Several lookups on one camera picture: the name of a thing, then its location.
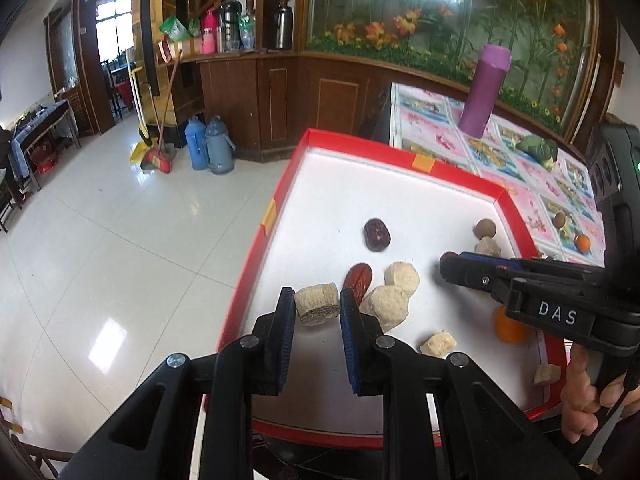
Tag beige chunk lower tray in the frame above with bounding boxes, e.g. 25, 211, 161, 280
384, 261, 420, 297

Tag fruit pattern tablecloth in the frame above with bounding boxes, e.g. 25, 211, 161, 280
390, 84, 605, 266

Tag red white tray box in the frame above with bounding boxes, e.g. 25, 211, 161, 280
220, 129, 565, 418

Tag red broom and dustpan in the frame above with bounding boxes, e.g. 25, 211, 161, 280
128, 66, 175, 174

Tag orange mandarin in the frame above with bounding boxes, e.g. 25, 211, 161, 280
494, 306, 532, 344
574, 233, 591, 255

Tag right hand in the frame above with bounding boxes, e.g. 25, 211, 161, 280
561, 344, 639, 448

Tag green leafy vegetable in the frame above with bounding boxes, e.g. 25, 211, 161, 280
515, 134, 559, 171

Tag beige sugarcane chunk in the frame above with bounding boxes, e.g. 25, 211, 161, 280
294, 283, 340, 327

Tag blue thermos jug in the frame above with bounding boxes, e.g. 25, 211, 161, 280
184, 116, 207, 171

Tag brown round longan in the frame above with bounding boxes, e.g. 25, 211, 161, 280
473, 218, 497, 240

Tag purple thermos bottle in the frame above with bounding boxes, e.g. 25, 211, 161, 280
458, 44, 512, 139

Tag flower glass partition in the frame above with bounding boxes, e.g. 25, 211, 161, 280
307, 0, 600, 134

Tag beige chunk in tray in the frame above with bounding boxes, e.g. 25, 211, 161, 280
474, 236, 502, 258

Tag dark jujube in tray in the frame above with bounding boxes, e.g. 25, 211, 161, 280
363, 218, 390, 252

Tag grey-blue thermos jug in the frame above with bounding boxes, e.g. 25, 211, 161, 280
204, 116, 236, 174

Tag dark red jujube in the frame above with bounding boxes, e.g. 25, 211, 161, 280
343, 262, 372, 306

